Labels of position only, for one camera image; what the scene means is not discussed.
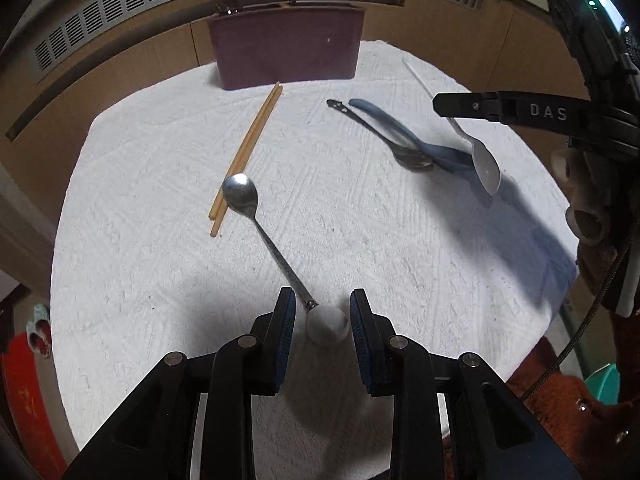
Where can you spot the green and red slipper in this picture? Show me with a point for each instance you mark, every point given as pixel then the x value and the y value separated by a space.
pixel 41 312
pixel 35 342

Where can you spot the person's right hand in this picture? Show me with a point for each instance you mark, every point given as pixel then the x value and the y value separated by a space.
pixel 585 200

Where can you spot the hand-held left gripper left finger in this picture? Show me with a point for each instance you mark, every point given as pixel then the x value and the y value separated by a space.
pixel 285 340

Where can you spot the teal plastic object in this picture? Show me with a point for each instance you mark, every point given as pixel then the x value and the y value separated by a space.
pixel 605 385

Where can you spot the white textured table cloth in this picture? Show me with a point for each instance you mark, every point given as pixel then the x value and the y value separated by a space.
pixel 350 235

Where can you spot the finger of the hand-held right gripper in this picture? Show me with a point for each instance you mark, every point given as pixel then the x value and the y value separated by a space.
pixel 500 107

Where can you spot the wooden kitchen cabinet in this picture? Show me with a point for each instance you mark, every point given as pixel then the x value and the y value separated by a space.
pixel 440 35

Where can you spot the wooden chopstick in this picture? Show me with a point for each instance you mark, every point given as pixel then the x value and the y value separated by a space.
pixel 235 185
pixel 245 147

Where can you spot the long grey vent grille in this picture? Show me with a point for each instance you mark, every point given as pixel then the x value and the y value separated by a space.
pixel 150 0

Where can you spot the purple plastic container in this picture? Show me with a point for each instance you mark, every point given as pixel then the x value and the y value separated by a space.
pixel 285 45

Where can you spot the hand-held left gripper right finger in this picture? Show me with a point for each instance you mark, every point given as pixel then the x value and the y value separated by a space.
pixel 361 340

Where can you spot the brown fuzzy garment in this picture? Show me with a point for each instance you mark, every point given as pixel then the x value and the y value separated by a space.
pixel 565 420

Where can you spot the metal spoon with white ball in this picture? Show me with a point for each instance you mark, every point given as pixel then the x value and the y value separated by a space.
pixel 240 192

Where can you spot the blue-grey plastic spoon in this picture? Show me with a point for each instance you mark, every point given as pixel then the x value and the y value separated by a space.
pixel 395 127

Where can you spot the red floor mat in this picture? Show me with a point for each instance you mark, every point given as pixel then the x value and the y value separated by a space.
pixel 25 410

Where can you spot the white plastic spoon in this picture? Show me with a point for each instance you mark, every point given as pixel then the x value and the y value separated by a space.
pixel 485 167

